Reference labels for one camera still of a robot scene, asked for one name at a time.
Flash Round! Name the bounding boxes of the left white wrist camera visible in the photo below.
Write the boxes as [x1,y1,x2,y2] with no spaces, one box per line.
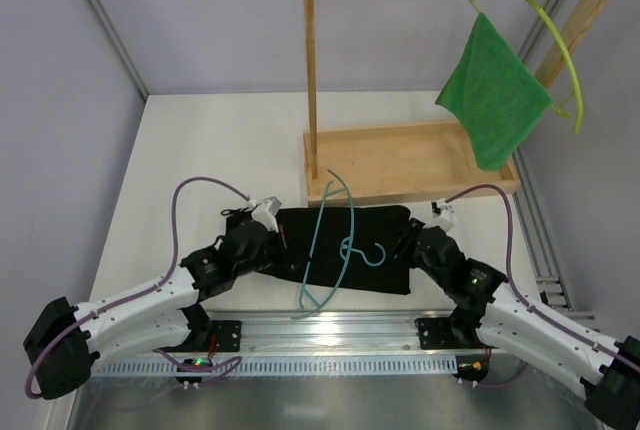
[249,197,282,233]

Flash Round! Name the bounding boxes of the purple cable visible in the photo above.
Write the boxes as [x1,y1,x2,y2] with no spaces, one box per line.
[447,183,640,391]
[24,176,251,411]

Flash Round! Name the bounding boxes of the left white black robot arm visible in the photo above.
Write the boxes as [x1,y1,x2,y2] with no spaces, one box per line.
[23,217,284,400]

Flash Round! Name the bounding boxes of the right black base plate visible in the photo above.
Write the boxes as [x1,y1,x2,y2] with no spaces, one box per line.
[415,317,456,350]

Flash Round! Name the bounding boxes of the teal plastic hanger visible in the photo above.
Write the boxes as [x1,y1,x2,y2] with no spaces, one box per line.
[298,168,387,312]

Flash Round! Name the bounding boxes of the wooden clothes rack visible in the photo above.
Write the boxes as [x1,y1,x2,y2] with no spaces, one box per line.
[303,0,608,205]

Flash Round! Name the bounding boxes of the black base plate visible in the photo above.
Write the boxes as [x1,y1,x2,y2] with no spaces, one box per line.
[415,317,456,350]
[205,320,242,354]

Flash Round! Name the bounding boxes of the grey slotted cable duct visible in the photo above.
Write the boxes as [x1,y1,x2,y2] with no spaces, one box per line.
[96,354,458,378]

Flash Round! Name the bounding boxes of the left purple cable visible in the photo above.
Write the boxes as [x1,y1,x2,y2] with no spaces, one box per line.
[24,176,251,411]

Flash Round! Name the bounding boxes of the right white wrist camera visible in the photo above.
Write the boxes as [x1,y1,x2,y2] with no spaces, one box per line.
[428,199,457,233]

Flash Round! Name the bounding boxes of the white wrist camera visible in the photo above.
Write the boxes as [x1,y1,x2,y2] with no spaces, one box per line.
[428,199,457,233]
[249,197,282,233]

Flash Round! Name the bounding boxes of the black trousers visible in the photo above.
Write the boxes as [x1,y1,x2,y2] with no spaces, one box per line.
[263,205,411,296]

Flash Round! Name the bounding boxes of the aluminium mounting rail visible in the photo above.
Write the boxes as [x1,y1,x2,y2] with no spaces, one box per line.
[199,308,601,351]

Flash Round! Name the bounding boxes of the lime green plastic hanger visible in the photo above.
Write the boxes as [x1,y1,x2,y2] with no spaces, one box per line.
[460,0,584,140]

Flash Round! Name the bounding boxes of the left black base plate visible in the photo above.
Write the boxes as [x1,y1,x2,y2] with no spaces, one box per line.
[205,320,242,354]

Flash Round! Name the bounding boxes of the green microfibre cloth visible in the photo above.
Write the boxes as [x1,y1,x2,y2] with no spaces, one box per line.
[436,13,552,172]

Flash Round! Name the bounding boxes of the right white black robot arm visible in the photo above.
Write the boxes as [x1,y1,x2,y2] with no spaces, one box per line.
[393,219,639,429]

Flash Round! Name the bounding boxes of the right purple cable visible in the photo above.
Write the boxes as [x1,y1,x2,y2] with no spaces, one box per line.
[447,183,640,391]

